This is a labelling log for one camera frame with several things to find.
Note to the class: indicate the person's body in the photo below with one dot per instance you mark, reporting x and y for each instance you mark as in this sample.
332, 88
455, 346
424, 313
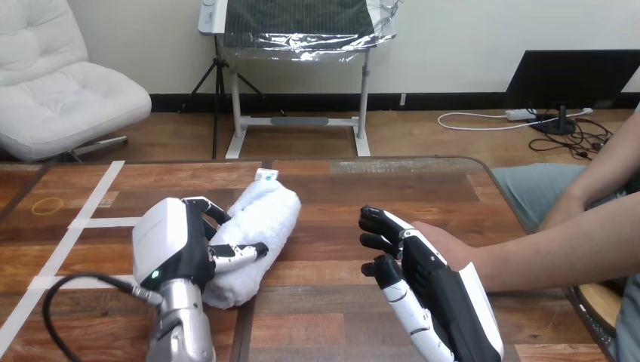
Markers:
535, 187

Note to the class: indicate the person's hand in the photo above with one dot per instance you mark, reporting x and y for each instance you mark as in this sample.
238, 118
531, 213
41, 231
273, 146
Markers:
557, 212
450, 247

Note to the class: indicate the foil sheet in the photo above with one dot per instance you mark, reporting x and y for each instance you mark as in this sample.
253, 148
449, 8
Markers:
300, 42

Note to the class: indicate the white desk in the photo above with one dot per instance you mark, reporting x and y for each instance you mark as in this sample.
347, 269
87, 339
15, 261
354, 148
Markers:
300, 121

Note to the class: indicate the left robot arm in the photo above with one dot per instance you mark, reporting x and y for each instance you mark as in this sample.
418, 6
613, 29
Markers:
182, 325

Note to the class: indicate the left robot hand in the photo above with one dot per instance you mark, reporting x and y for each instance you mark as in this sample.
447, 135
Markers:
165, 240

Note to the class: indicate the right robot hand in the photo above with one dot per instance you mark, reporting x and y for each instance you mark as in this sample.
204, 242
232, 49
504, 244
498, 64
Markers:
440, 300

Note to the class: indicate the white towel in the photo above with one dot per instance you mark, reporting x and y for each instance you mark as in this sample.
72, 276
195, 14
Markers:
260, 215

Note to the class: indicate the person's forearm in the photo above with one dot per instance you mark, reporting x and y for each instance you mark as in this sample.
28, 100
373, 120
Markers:
607, 160
560, 250

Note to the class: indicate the white power strip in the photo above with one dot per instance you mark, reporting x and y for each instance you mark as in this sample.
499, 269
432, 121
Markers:
520, 115

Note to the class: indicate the wooden chair seat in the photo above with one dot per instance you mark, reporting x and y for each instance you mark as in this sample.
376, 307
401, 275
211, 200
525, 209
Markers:
600, 302

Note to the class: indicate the dark screen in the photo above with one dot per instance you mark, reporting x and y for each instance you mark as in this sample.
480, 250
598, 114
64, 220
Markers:
570, 75

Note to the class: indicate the black tripod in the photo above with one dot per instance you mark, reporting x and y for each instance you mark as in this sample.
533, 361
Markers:
218, 100

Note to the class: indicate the white cushioned chair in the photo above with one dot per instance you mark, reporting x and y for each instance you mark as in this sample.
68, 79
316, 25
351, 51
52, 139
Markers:
60, 95

